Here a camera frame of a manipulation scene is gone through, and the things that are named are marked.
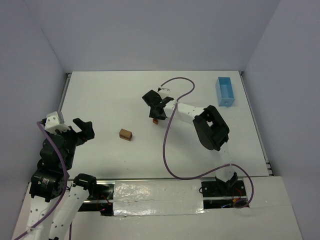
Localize light tan rectangular wood block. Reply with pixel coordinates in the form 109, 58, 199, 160
119, 128, 132, 138

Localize blue plastic box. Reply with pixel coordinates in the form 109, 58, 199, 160
215, 77, 235, 107

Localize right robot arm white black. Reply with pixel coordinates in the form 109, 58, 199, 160
142, 90, 238, 190

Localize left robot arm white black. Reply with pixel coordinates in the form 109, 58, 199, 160
23, 115, 97, 240

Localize silver tape white foam board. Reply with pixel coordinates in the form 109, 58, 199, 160
113, 179, 205, 217

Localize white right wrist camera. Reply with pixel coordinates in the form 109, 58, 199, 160
157, 87, 170, 95

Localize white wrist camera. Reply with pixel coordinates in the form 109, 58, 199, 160
157, 87, 170, 95
44, 111, 71, 135

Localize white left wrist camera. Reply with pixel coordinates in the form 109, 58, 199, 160
44, 111, 71, 135

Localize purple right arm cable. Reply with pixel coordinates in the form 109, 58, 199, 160
157, 76, 255, 209

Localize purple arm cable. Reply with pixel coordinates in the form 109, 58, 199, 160
157, 76, 255, 209
14, 121, 73, 240

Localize aluminium table edge rail left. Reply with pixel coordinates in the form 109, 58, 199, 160
57, 72, 72, 112

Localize aluminium table edge rail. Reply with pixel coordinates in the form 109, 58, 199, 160
238, 71, 274, 176
57, 72, 72, 112

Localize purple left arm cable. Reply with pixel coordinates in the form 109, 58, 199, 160
14, 121, 73, 240

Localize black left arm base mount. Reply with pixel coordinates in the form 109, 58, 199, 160
59, 174, 114, 217

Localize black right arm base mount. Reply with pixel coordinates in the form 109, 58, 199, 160
198, 172, 246, 198

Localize aluminium table edge rail right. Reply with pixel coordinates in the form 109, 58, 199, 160
238, 71, 274, 176

